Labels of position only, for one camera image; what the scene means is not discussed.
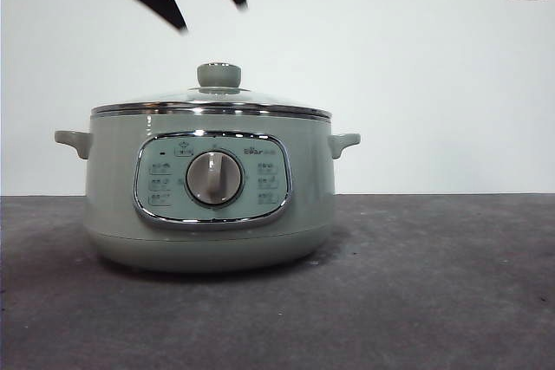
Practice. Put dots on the glass lid with green knob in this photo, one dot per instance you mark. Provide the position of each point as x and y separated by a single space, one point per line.
219 76

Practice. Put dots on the pale green electric pot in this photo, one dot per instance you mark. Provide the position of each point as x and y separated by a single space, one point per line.
112 179

